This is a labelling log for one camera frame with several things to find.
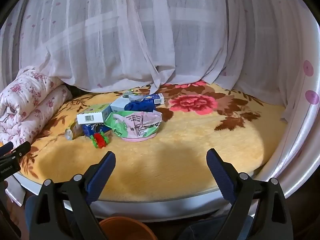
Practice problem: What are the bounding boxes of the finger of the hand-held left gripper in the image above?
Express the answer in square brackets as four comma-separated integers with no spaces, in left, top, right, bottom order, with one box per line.
[10,141,32,159]
[0,142,14,156]

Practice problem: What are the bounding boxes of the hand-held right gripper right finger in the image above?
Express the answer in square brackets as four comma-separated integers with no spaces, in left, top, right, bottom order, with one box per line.
[206,148,294,240]

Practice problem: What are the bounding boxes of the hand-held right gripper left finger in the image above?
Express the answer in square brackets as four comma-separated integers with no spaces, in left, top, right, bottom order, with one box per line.
[29,151,116,240]

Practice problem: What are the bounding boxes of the blue packet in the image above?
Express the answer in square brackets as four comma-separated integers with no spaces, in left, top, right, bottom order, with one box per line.
[82,123,112,137]

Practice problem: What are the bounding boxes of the clear plastic bottle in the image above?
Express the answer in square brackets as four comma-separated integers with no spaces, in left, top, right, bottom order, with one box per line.
[64,120,86,141]

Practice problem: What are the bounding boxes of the green white barcode box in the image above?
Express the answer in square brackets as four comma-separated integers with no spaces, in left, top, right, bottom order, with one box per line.
[76,104,112,125]

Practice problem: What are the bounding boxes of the orange plastic bucket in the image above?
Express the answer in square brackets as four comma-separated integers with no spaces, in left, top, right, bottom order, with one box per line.
[99,216,158,240]

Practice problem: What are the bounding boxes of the dark blue cloth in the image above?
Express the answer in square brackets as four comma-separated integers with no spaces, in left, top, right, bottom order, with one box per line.
[124,100,156,113]

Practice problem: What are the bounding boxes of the green red toy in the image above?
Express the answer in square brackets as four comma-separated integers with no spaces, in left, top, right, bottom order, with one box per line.
[89,131,111,150]

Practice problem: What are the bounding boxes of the folded floral quilt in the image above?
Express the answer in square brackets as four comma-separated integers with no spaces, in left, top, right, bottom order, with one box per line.
[0,66,73,147]

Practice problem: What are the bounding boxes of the yellow floral plush blanket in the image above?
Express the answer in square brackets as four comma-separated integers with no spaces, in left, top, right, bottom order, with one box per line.
[19,81,288,203]

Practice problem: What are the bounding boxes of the pink green snack bag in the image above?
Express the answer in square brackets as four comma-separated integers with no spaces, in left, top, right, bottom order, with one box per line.
[104,111,163,143]

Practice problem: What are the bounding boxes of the pale blue box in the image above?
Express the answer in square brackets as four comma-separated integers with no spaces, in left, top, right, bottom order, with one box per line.
[109,97,131,113]

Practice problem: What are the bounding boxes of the green crumpled wrapper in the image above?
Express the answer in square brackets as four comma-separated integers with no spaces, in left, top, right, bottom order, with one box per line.
[122,90,143,98]

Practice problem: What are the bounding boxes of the blue white carton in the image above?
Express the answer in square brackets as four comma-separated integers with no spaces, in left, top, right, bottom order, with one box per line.
[142,93,165,105]

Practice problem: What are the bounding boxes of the sheer white flowered curtain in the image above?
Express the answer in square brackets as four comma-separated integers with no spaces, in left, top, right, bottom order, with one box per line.
[0,0,320,120]

